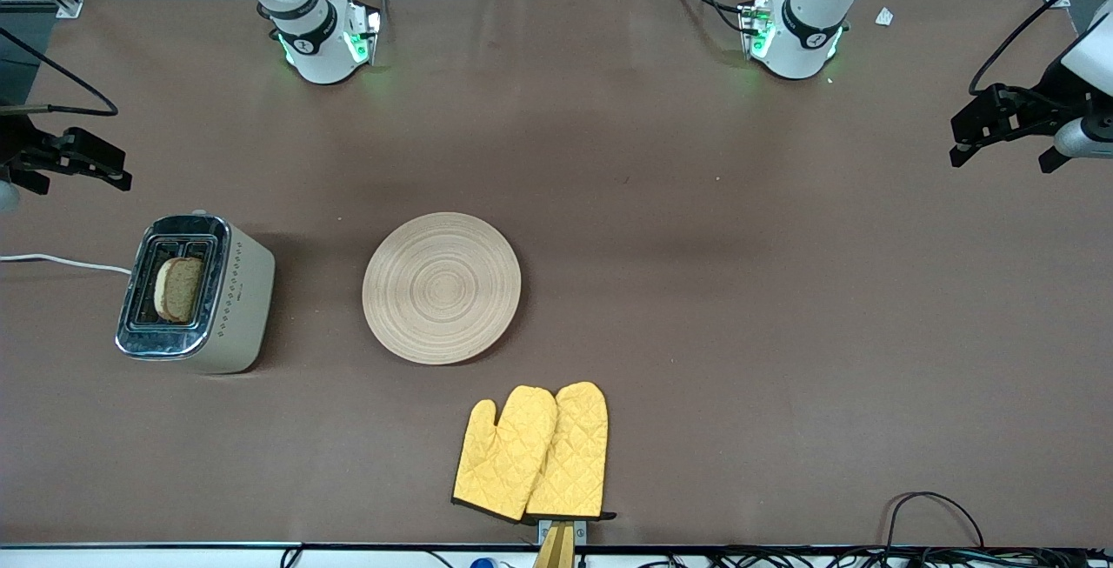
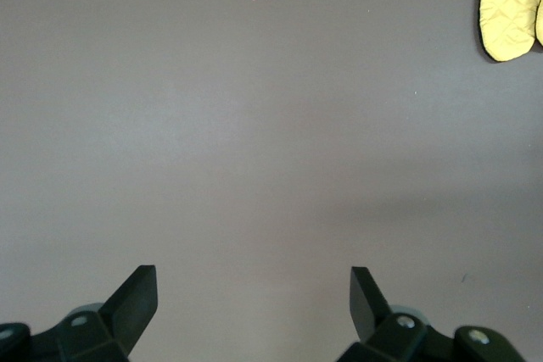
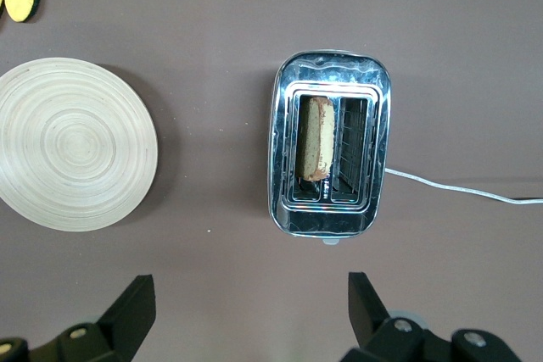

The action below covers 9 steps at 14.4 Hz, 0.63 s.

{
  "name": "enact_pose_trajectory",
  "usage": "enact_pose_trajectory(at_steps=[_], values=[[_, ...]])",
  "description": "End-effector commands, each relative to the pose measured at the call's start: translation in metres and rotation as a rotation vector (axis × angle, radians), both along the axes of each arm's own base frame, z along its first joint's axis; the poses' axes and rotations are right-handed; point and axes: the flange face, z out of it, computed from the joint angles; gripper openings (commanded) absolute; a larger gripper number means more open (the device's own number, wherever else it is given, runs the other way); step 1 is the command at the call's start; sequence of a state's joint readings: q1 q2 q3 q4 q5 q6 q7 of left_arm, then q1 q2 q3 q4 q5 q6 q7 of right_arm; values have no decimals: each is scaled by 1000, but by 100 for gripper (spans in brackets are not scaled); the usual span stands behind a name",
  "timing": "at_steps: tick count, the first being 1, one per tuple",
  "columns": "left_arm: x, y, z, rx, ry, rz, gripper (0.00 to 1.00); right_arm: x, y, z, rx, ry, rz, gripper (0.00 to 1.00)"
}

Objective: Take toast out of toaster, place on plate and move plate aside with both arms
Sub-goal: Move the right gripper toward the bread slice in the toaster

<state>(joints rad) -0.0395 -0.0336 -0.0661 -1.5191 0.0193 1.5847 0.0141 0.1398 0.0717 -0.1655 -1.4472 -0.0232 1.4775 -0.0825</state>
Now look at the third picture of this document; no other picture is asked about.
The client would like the white toaster power cable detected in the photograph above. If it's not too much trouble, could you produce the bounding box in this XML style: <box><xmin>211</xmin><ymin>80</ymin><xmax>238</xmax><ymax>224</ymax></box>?
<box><xmin>383</xmin><ymin>167</ymin><xmax>543</xmax><ymax>206</ymax></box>

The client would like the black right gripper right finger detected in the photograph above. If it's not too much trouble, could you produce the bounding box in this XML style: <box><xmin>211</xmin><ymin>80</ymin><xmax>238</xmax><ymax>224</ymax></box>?
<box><xmin>339</xmin><ymin>270</ymin><xmax>523</xmax><ymax>362</ymax></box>

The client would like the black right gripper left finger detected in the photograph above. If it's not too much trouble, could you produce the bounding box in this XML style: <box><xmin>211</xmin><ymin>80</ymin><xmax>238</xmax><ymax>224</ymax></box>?
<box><xmin>0</xmin><ymin>274</ymin><xmax>157</xmax><ymax>362</ymax></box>

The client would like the chrome two-slot toaster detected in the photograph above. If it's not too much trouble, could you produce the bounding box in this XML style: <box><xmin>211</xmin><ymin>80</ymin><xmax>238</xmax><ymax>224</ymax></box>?
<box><xmin>266</xmin><ymin>49</ymin><xmax>392</xmax><ymax>247</ymax></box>

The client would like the brown toast slice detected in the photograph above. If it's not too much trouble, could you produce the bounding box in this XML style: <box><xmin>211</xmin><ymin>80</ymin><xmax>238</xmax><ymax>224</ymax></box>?
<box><xmin>295</xmin><ymin>96</ymin><xmax>335</xmax><ymax>181</ymax></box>

